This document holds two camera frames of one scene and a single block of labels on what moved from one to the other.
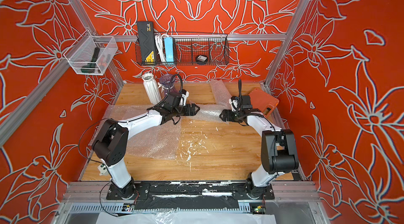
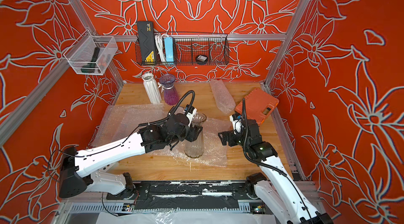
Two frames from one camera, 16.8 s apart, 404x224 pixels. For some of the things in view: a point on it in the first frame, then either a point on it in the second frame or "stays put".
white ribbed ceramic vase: [151, 88] stays put
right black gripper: [230, 112] → [224, 140]
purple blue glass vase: [167, 81] stays put
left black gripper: [188, 107] → [194, 132]
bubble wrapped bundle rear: [221, 93] stays put
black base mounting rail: [190, 195] stays put
